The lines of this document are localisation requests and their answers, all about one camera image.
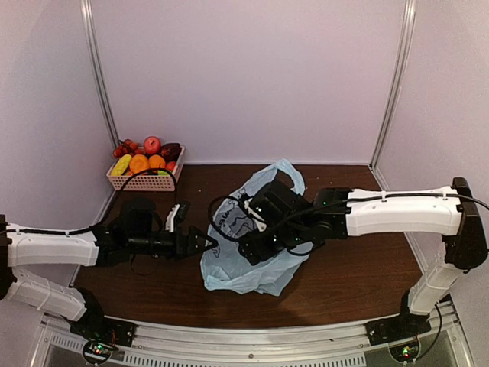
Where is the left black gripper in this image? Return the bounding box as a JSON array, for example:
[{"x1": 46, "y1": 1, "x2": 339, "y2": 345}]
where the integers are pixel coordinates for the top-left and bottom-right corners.
[{"x1": 128, "y1": 225, "x2": 218, "y2": 261}]

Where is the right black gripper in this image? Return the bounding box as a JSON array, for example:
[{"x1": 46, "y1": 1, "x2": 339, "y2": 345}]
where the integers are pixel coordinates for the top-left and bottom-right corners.
[{"x1": 238, "y1": 222, "x2": 308, "y2": 267}]

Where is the light blue printed plastic bag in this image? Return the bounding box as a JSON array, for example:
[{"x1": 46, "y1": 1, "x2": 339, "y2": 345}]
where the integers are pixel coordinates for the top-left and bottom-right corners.
[{"x1": 200, "y1": 159, "x2": 313, "y2": 297}]

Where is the red lychee bunch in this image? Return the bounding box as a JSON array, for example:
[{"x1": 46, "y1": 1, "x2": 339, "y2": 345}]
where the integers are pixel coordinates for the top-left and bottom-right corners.
[{"x1": 112, "y1": 139, "x2": 144, "y2": 158}]

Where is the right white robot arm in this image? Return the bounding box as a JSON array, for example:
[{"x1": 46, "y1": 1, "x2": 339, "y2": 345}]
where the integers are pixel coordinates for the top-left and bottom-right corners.
[{"x1": 238, "y1": 177, "x2": 488, "y2": 338}]

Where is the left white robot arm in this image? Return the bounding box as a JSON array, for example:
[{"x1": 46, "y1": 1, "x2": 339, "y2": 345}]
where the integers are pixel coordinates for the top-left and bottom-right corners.
[{"x1": 1, "y1": 198, "x2": 218, "y2": 339}]

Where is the orange fruit in basket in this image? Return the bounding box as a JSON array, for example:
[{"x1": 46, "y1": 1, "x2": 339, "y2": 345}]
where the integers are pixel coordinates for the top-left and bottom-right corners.
[{"x1": 148, "y1": 154, "x2": 166, "y2": 170}]

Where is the pink perforated plastic basket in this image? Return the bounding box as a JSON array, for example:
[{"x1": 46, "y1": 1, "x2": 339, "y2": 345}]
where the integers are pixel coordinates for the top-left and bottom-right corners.
[{"x1": 106, "y1": 145, "x2": 186, "y2": 192}]

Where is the red peach in basket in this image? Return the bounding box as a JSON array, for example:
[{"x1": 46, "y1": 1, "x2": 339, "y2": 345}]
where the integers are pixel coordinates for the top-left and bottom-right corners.
[{"x1": 165, "y1": 161, "x2": 176, "y2": 171}]

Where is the dark red apple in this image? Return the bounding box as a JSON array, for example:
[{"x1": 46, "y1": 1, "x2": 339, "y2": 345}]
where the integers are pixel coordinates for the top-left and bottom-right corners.
[{"x1": 160, "y1": 142, "x2": 182, "y2": 162}]

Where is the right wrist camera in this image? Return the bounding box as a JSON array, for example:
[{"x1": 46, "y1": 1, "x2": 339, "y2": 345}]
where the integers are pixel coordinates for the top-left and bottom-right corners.
[{"x1": 238, "y1": 194, "x2": 267, "y2": 232}]

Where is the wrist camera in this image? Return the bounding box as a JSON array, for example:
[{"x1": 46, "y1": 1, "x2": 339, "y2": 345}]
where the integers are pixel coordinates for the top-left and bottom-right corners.
[
  {"x1": 165, "y1": 201, "x2": 190, "y2": 232},
  {"x1": 238, "y1": 194, "x2": 267, "y2": 232}
]

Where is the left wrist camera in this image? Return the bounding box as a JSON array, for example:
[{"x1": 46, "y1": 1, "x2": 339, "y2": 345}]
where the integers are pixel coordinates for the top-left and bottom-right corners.
[{"x1": 165, "y1": 201, "x2": 190, "y2": 232}]

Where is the right black cable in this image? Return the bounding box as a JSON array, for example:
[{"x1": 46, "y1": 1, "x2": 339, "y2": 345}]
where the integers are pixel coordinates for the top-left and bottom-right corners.
[{"x1": 206, "y1": 195, "x2": 253, "y2": 242}]

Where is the black cable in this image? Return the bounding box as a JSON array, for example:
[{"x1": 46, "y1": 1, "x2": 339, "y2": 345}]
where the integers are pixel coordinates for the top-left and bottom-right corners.
[
  {"x1": 0, "y1": 167, "x2": 180, "y2": 238},
  {"x1": 206, "y1": 195, "x2": 253, "y2": 242}
]

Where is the left black cable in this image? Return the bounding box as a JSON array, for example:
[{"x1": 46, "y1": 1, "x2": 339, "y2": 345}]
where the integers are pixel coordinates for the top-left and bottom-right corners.
[{"x1": 0, "y1": 167, "x2": 180, "y2": 238}]

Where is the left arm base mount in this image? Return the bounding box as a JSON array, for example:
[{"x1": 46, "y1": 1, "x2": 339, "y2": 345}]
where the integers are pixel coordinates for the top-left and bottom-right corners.
[{"x1": 68, "y1": 287, "x2": 136, "y2": 347}]

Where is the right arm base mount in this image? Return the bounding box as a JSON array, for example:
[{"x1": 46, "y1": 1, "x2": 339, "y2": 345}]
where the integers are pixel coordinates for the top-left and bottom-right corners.
[{"x1": 364, "y1": 291, "x2": 431, "y2": 346}]

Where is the front aluminium rail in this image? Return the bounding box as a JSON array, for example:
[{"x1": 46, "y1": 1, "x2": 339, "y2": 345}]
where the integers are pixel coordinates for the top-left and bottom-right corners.
[{"x1": 37, "y1": 301, "x2": 471, "y2": 367}]

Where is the right aluminium corner post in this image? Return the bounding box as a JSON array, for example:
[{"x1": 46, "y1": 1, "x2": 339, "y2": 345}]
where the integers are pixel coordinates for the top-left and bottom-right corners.
[{"x1": 369, "y1": 0, "x2": 417, "y2": 171}]

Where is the aluminium corner post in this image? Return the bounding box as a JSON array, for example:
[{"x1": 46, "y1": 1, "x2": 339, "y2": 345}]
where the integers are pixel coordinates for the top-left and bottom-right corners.
[
  {"x1": 369, "y1": 0, "x2": 417, "y2": 171},
  {"x1": 79, "y1": 0, "x2": 119, "y2": 148}
]

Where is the left aluminium corner post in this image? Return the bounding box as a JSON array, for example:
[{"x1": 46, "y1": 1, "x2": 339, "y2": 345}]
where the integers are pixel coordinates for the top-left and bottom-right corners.
[{"x1": 79, "y1": 0, "x2": 119, "y2": 148}]

